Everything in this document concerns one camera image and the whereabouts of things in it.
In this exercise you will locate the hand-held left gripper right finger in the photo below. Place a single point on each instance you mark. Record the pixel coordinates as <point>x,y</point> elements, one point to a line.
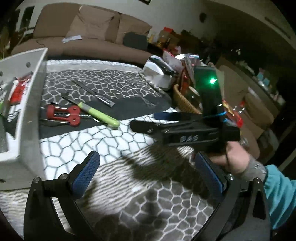
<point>209,176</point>

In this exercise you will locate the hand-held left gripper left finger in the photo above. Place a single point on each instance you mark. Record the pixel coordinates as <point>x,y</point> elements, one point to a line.
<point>85,176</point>

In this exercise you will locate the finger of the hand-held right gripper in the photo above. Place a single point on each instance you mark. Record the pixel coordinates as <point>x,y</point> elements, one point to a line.
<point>166,116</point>
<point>148,127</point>

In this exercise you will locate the white container box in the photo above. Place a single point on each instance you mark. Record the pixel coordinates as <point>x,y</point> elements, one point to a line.
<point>30,129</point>

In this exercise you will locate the person's right forearm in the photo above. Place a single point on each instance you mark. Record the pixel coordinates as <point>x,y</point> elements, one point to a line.
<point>279,190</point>

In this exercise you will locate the person's right hand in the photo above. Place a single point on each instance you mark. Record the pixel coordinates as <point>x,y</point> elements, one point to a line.
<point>237,160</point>

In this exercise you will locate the thin metal utensil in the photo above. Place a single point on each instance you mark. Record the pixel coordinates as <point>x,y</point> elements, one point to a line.
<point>148,102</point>

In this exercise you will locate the wicker basket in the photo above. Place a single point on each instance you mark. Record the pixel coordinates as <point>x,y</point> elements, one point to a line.
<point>185,100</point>

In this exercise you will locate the black table mat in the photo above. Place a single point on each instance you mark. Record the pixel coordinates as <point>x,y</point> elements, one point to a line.
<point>129,99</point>

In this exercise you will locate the grey honeycomb tablecloth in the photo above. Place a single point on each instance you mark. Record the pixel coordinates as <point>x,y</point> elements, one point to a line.
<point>129,197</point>

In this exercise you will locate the beige armchair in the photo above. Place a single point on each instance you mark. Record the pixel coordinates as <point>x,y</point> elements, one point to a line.
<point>252,102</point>

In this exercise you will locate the red multi-tool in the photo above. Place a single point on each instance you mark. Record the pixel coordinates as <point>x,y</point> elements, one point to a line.
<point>62,114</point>

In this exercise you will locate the dark cloth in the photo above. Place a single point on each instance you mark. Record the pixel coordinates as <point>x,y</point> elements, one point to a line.
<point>135,40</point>

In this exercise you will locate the brown sofa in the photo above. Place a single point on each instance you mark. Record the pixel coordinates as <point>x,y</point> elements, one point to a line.
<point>97,49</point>

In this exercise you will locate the small brown sofa cushion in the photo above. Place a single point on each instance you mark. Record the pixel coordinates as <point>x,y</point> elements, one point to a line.
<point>131,27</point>

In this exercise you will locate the red tool set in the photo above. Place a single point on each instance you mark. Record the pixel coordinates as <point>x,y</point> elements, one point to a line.
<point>19,90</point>

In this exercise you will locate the white paper sheet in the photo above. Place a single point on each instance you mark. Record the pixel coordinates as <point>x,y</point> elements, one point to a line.
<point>71,39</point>

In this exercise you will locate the large brown sofa cushion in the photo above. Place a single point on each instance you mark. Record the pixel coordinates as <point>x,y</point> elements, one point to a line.
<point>92,23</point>

